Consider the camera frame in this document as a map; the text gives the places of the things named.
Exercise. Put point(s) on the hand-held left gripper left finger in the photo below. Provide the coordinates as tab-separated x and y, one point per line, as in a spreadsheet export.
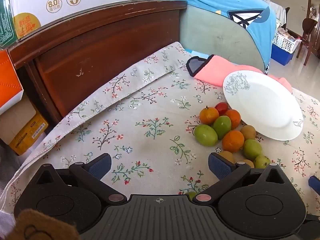
101	167

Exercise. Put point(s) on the brown cardboard box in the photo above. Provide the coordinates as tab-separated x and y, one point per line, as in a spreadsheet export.
17	122

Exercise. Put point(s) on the white plate with flower print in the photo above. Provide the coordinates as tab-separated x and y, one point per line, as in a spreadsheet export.
262	105

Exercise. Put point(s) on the orange cardboard box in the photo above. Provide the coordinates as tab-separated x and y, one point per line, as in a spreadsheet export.
8	80

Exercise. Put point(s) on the grey-green cushion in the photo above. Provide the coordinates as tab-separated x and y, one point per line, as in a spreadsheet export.
212	35

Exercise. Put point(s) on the green jujube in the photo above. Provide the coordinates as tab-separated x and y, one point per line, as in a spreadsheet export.
192	195
205	135
262	162
222	127
252	149

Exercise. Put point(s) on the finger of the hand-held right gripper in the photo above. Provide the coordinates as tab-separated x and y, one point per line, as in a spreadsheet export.
314	183

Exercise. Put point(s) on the brown plush cloth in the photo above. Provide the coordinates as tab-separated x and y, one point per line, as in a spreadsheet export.
37	227

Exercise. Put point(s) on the houndstooth cloth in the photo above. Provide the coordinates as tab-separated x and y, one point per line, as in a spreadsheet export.
266	68

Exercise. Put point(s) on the white plastic basket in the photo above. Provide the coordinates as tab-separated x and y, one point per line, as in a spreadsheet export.
285	41

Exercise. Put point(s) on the brown longan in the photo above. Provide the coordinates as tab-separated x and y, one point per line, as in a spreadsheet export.
227	156
248	132
248	163

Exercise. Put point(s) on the yellow cardboard box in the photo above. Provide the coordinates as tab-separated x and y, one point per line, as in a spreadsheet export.
30	135

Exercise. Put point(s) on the blue plastic bin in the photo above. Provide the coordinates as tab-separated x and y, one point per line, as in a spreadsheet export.
281	55

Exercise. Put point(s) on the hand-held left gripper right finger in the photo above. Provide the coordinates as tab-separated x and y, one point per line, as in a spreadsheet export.
220	167

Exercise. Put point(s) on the wooden chair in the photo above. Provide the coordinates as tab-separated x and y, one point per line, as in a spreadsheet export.
308	30

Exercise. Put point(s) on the floral cloth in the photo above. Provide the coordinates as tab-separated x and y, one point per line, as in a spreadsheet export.
140	110

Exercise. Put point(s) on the pink fleece cloth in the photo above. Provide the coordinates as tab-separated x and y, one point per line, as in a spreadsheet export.
215	70

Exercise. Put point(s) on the orange mandarin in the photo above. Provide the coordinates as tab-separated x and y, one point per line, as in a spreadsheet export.
234	118
208	116
233	141

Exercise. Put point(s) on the brown wooden headboard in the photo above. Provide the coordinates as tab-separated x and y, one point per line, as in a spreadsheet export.
87	55

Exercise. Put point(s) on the red cherry tomato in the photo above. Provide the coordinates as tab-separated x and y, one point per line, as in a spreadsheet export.
221	108

